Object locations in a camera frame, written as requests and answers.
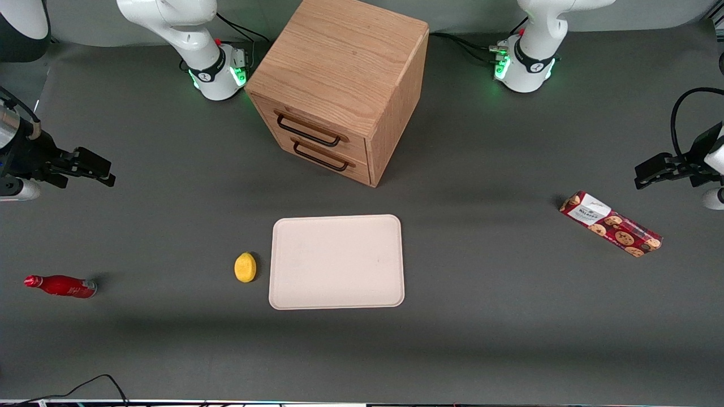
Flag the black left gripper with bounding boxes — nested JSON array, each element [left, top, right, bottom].
[[634, 123, 724, 190]]

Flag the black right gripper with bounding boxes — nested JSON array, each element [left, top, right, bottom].
[[0, 130, 117, 189]]

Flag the wooden drawer with black handle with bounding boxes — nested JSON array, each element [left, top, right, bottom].
[[251, 94, 369, 165], [283, 135, 372, 187]]

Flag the oak wooden drawer cabinet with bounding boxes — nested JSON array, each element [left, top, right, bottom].
[[244, 0, 429, 188]]

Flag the red cookie box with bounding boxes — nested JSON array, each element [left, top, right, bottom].
[[559, 190, 663, 258]]

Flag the red soda bottle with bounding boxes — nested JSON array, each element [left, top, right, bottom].
[[24, 275, 98, 299]]

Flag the yellow lemon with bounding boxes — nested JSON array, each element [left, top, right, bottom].
[[234, 252, 257, 283]]

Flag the beige rectangular tray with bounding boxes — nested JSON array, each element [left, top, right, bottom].
[[269, 214, 406, 310]]

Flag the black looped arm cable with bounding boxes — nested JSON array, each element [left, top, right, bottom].
[[670, 87, 724, 164]]

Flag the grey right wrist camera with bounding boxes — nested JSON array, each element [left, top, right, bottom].
[[0, 177, 42, 202]]

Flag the black right base cables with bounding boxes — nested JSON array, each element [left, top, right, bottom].
[[215, 12, 272, 44]]

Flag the black base cables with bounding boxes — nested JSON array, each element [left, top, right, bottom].
[[428, 32, 511, 66], [215, 12, 272, 44]]

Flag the thin black floor cable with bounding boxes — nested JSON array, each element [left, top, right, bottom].
[[0, 374, 130, 407]]

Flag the black left base cables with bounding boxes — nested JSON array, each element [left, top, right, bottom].
[[428, 32, 511, 66]]

